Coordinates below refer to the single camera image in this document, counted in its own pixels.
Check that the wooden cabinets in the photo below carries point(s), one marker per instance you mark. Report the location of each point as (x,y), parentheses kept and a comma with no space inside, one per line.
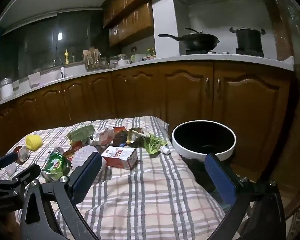
(190,92)
(135,17)

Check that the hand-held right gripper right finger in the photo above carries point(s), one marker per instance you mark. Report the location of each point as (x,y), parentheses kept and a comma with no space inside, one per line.
(220,177)

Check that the white mug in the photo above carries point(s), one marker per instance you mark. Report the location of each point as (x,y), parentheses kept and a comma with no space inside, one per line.
(123,63)

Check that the wooden lower cabinets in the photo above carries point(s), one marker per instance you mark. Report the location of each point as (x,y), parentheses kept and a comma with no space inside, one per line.
(190,92)

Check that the black cooking pot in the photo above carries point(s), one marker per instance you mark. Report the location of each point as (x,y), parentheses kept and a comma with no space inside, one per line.
(248,40)

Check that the white jar with metal lid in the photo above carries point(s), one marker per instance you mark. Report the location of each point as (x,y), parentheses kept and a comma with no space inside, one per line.
(6,90)

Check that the yellow snack packet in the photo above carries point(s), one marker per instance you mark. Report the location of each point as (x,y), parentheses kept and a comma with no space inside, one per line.
(131,136)

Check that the white bowl with black inside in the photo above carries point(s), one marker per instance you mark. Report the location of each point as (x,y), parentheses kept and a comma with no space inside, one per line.
(185,150)

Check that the gas stove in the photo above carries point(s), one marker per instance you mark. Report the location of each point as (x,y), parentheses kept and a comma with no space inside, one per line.
(197,52)

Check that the silver wrapper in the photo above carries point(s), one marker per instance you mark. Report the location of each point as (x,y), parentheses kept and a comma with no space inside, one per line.
(57,150)

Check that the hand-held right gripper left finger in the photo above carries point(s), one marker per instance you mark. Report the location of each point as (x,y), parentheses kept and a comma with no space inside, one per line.
(86,171)

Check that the metal faucet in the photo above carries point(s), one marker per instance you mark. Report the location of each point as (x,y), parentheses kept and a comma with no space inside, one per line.
(58,59)

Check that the white kitchen countertop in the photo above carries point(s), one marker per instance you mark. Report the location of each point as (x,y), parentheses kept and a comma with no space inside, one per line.
(165,60)

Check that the green pouch with white cap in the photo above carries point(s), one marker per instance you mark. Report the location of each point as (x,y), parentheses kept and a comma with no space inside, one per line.
(153,143)

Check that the green snack packet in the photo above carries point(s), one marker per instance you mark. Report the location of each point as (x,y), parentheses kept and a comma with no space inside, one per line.
(81,132)

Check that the small red wrapper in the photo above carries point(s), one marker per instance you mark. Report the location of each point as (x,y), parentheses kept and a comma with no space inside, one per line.
(76,145)

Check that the orange-red snack packet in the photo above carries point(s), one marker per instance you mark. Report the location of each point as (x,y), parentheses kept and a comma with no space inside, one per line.
(120,132)

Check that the plaid tablecloth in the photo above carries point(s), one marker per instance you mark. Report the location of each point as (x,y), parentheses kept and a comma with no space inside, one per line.
(152,192)

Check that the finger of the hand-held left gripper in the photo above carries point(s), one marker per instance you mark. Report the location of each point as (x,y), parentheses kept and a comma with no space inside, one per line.
(8,158)
(27,173)

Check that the yellow oil bottles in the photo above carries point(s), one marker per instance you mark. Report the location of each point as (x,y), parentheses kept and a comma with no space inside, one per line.
(150,53)

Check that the crushed green can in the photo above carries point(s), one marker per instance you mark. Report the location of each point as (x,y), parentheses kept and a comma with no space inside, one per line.
(55,165)

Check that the red and white carton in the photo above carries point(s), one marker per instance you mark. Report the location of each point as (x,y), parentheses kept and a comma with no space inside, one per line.
(120,156)

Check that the black wok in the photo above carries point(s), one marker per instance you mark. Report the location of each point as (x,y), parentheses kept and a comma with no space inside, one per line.
(200,42)

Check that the pale green container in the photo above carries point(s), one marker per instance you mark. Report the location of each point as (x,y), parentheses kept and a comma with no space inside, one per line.
(136,58)

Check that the white tissue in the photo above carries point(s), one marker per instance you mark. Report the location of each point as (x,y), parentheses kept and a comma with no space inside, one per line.
(85,152)

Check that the wooden upper cabinets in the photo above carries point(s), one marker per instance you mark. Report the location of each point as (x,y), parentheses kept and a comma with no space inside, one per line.
(135,17)

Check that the white paper wrapper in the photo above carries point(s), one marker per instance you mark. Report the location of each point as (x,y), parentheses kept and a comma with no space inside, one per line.
(103,136)

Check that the dark window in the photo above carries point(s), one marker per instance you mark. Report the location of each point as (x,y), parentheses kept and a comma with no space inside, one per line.
(40,42)

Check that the wooden utensil holder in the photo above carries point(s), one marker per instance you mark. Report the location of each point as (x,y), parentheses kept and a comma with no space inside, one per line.
(91,60)

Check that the clear plastic cup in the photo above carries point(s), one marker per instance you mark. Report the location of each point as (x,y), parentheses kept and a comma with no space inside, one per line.
(23,153)

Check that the yellow bottle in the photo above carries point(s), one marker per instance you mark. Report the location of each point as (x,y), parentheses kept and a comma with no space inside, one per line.
(66,57)

